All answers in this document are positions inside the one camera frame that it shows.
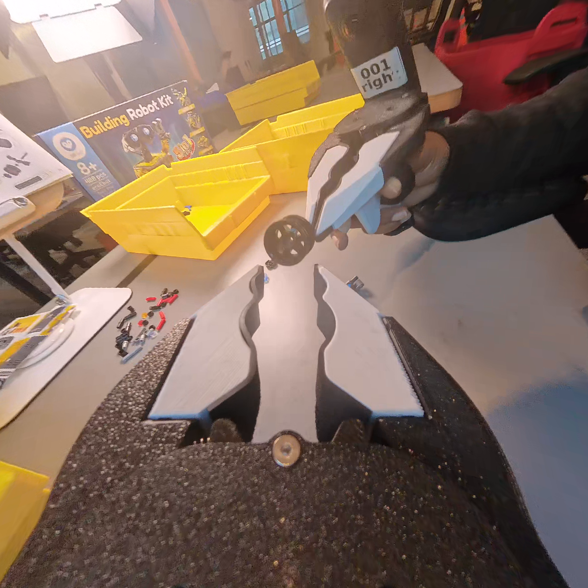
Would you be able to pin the open-front yellow plastic bin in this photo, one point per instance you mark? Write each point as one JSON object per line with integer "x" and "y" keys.
{"x": 151, "y": 234}

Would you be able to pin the toy robot kit box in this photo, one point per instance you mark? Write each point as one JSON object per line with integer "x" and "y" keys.
{"x": 115, "y": 133}

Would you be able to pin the black toy wheel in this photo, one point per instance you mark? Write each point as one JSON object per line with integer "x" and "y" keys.
{"x": 289, "y": 241}

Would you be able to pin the open instruction booklet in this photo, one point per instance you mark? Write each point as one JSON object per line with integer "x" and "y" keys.
{"x": 27, "y": 156}

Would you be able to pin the tan side table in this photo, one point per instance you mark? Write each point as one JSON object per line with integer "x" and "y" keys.
{"x": 436, "y": 78}

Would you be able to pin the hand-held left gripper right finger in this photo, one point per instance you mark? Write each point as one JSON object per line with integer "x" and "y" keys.
{"x": 367, "y": 367}

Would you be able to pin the red plastic cart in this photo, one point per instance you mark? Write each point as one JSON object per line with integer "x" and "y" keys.
{"x": 496, "y": 59}

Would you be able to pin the small black grey brick assembly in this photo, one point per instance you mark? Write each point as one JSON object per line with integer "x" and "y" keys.
{"x": 356, "y": 282}

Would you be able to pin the paned window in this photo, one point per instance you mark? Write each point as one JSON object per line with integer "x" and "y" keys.
{"x": 275, "y": 27}

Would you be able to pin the yellow open storage bin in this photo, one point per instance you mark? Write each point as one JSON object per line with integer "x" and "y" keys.
{"x": 216, "y": 163}

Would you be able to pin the white book stand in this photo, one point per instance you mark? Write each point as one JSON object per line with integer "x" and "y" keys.
{"x": 92, "y": 312}

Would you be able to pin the pile of small toy bricks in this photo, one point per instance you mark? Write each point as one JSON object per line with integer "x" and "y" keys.
{"x": 147, "y": 317}

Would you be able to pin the person's right forearm black sleeve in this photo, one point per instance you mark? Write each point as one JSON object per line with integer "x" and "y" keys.
{"x": 505, "y": 160}

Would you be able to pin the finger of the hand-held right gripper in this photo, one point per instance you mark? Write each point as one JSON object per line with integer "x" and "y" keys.
{"x": 353, "y": 183}
{"x": 321, "y": 174}

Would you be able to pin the white studio light panel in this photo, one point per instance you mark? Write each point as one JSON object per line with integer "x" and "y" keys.
{"x": 82, "y": 32}

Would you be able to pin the person's right hand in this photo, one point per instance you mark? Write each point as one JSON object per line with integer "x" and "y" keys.
{"x": 434, "y": 160}

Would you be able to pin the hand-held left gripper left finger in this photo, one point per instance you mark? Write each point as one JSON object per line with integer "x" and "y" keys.
{"x": 202, "y": 367}

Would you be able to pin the yellow sticker sheet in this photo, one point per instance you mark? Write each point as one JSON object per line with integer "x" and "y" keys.
{"x": 32, "y": 326}

